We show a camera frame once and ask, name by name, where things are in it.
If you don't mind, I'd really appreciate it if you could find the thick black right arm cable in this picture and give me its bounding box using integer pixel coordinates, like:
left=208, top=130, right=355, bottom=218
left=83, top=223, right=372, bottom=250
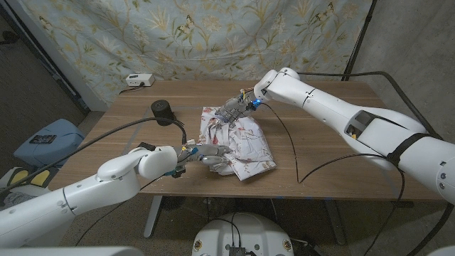
left=296, top=70, right=455, bottom=256

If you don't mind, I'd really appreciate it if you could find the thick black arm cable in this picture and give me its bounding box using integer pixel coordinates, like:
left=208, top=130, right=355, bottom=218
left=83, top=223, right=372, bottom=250
left=0, top=116, right=188, bottom=195
left=296, top=70, right=455, bottom=256

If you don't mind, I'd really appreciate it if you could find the blue padded stool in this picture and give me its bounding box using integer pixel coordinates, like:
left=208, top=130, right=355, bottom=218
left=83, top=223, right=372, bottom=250
left=13, top=118, right=85, bottom=168

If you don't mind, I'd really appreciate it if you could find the black base cable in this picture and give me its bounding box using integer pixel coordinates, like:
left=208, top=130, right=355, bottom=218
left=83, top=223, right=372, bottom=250
left=212, top=212, right=243, bottom=248

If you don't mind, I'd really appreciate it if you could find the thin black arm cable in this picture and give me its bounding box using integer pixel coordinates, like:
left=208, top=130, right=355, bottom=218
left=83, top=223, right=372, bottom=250
left=74, top=176, right=161, bottom=247
left=261, top=102, right=406, bottom=256

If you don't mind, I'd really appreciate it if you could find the black power brick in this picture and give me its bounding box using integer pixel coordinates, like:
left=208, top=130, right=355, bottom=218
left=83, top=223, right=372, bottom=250
left=291, top=237, right=324, bottom=256

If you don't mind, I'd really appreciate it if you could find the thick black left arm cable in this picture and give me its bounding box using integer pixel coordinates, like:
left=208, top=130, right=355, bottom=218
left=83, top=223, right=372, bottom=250
left=0, top=116, right=188, bottom=195

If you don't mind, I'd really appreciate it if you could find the white power strip box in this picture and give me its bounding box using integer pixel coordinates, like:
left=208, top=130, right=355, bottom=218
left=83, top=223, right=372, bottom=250
left=125, top=73, right=156, bottom=87

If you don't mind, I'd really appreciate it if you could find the white cloth with red flowers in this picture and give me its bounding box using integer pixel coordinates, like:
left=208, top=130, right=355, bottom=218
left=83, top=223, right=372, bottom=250
left=197, top=106, right=277, bottom=181

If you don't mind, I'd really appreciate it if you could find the black cylindrical speaker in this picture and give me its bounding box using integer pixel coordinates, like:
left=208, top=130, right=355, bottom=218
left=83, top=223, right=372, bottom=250
left=150, top=99, right=176, bottom=127

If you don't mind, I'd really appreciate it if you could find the grey sneaker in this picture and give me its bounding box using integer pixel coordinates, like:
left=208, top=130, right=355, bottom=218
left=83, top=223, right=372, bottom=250
left=0, top=190, right=36, bottom=210

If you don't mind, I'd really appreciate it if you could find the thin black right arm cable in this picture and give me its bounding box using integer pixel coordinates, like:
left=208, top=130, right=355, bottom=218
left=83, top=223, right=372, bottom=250
left=261, top=102, right=406, bottom=256

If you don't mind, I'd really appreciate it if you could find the pale blue floral backdrop cloth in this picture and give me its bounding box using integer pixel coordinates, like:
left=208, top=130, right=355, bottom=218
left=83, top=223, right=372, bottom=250
left=19, top=0, right=374, bottom=107

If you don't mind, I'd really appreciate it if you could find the black strap around right arm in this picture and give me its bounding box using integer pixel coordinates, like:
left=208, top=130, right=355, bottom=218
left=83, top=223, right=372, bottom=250
left=386, top=132, right=444, bottom=168

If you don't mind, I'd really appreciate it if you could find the black backdrop stand pole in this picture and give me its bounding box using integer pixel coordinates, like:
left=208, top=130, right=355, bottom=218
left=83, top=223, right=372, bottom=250
left=341, top=0, right=378, bottom=81

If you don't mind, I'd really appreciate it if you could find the black power strip cable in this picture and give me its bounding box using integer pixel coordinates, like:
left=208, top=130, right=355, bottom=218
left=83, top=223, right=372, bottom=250
left=118, top=82, right=145, bottom=95

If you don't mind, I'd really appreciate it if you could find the grey metal table leg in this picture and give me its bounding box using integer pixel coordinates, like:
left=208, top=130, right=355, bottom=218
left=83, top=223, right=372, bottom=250
left=323, top=199, right=346, bottom=246
left=143, top=195, right=164, bottom=239

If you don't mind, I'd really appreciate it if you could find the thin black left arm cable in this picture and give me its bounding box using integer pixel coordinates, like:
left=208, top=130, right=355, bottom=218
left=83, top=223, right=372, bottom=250
left=74, top=176, right=161, bottom=247

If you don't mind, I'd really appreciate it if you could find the black and yellow foot pedal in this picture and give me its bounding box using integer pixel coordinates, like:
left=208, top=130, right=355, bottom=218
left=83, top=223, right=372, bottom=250
left=6, top=166, right=60, bottom=189

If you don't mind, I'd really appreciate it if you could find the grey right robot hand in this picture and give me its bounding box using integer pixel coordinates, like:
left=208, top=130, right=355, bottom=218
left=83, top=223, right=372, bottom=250
left=215, top=89, right=259, bottom=124

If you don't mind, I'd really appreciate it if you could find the black module on robot base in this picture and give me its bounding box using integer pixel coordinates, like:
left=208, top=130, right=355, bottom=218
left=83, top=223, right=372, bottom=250
left=227, top=245, right=250, bottom=256

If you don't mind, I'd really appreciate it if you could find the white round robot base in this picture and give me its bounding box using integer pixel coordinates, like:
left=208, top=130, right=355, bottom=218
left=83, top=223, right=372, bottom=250
left=191, top=212, right=295, bottom=256

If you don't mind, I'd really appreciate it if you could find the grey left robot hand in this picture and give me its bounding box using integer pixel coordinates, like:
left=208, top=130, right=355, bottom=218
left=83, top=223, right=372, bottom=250
left=179, top=143, right=232, bottom=166

